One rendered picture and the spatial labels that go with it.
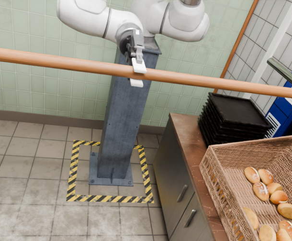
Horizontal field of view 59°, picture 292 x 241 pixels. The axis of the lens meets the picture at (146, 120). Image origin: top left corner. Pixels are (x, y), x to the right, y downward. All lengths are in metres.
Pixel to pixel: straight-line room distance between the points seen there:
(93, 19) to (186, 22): 0.52
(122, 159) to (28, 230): 0.69
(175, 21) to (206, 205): 0.85
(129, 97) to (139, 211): 0.78
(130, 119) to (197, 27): 0.65
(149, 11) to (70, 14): 0.52
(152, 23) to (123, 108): 0.51
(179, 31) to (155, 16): 0.13
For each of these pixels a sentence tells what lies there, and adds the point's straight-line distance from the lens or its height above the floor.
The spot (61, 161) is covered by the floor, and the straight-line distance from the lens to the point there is 2.01.
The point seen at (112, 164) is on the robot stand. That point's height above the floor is 0.15.
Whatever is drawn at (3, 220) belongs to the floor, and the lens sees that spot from 1.75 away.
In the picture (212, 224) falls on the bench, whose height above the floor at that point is 0.58.
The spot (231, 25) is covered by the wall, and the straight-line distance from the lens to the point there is 2.10.
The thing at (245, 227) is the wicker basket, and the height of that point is 0.70.
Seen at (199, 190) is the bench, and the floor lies 0.58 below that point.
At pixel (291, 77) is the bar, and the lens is 1.10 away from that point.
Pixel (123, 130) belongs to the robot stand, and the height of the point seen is 0.46.
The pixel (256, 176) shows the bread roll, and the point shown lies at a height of 0.64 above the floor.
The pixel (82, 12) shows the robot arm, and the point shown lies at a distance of 0.89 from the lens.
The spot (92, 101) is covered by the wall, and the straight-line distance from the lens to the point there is 2.16.
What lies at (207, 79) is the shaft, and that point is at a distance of 0.71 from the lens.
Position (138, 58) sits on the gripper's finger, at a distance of 0.66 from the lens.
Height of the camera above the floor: 1.45
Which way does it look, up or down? 35 degrees down
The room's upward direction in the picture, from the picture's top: 16 degrees clockwise
